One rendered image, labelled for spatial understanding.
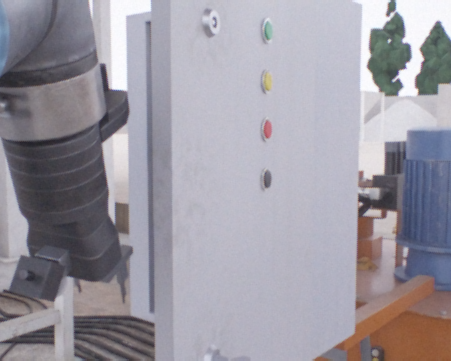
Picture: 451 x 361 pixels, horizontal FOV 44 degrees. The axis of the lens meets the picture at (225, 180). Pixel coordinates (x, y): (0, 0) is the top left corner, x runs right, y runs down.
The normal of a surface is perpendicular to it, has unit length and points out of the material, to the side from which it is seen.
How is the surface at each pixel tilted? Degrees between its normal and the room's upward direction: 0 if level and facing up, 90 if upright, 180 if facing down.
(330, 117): 90
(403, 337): 90
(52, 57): 109
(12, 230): 90
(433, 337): 90
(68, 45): 105
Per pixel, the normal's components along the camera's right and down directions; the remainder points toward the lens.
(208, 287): 0.89, 0.04
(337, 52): 0.77, 0.06
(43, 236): -0.34, 0.43
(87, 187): 0.78, 0.29
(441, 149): -0.43, 0.09
